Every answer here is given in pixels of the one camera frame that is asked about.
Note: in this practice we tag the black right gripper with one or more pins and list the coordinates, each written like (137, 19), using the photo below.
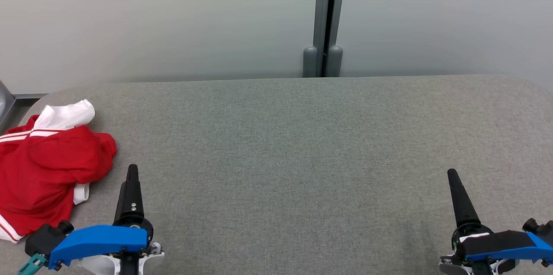
(468, 229)

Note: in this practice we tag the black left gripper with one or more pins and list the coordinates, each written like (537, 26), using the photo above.
(150, 231)

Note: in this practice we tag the red Bulls basketball jersey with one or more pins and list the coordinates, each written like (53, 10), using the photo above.
(26, 180)

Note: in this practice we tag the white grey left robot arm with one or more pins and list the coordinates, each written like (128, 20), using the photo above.
(151, 255)

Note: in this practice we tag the grey partition end leg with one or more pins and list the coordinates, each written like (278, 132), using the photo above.
(5, 102)

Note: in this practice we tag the blue left camera bracket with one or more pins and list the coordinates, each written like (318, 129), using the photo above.
(99, 238)

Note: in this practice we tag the blue camera bracket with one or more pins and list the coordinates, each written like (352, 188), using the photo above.
(99, 238)
(497, 242)

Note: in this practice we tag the blue right camera bracket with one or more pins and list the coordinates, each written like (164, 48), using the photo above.
(497, 242)

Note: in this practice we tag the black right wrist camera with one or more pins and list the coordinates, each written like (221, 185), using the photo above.
(540, 228)

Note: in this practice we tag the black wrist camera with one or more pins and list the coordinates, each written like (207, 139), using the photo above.
(540, 228)
(43, 238)

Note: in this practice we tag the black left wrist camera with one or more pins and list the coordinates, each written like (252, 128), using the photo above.
(43, 238)

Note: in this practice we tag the teal left camera connector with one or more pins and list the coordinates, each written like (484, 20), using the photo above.
(31, 263)

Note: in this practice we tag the grey partition bottom rail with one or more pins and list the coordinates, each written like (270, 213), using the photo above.
(30, 96)

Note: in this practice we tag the grey metal partition post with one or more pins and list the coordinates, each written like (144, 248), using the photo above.
(322, 7)

